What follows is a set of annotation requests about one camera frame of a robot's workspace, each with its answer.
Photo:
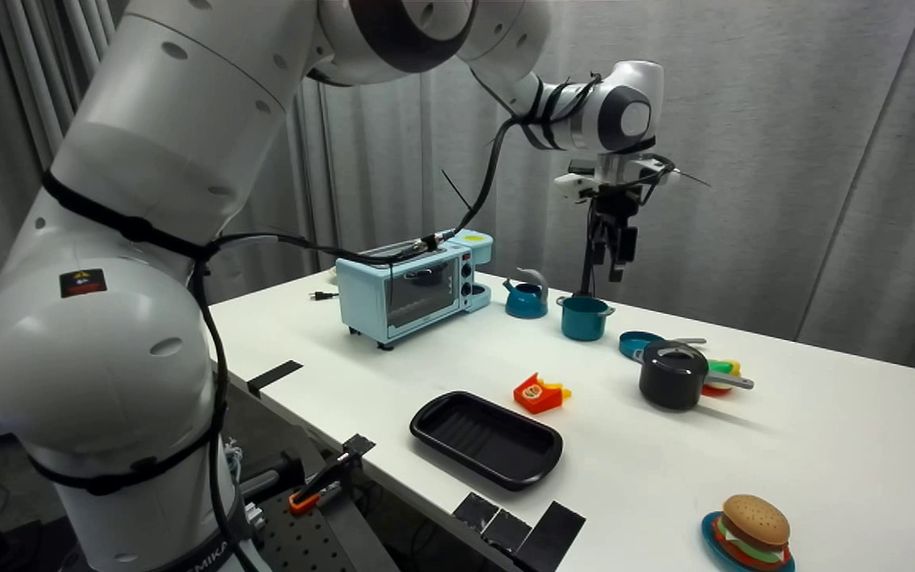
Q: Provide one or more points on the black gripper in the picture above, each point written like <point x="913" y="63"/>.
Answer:
<point x="611" y="210"/>

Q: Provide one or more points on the clear glass pot lid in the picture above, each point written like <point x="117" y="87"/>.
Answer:
<point x="674" y="359"/>

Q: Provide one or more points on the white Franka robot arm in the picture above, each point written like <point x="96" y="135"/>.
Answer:
<point x="159" y="127"/>

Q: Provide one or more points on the teal toy pot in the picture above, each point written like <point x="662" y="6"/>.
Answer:
<point x="585" y="318"/>

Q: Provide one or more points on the black toy pot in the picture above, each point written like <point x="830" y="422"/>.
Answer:
<point x="667" y="394"/>

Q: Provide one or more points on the black ribbed grill pan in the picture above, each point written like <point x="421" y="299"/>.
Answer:
<point x="490" y="439"/>

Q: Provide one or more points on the teal toy kettle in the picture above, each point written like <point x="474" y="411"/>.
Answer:
<point x="524" y="304"/>

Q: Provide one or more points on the red toy fries box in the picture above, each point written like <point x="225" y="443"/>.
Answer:
<point x="537" y="394"/>

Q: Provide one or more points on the toy corn cob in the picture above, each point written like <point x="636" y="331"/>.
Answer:
<point x="725" y="369"/>

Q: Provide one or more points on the small red plate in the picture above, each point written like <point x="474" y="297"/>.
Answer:
<point x="716" y="392"/>

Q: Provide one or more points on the light blue toy oven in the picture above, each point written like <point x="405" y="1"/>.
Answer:
<point x="412" y="292"/>

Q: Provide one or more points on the grey curtain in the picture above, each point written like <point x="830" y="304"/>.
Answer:
<point x="796" y="160"/>

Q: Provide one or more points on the large black tape square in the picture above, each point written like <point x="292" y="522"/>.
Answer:
<point x="550" y="536"/>

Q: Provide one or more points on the small black tape square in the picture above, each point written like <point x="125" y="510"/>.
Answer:
<point x="474" y="514"/>
<point x="502" y="528"/>

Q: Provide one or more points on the small teal plate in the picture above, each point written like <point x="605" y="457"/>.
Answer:
<point x="713" y="540"/>

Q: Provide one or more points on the toy hamburger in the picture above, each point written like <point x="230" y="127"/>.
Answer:
<point x="754" y="527"/>

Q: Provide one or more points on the black tape strip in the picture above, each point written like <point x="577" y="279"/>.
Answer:
<point x="273" y="377"/>

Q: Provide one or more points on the black clamp orange tip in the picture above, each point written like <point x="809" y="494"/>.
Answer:
<point x="326" y="482"/>

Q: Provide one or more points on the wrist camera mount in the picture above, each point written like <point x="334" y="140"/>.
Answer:
<point x="585" y="180"/>

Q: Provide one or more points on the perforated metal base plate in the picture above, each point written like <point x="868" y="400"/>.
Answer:
<point x="320" y="544"/>

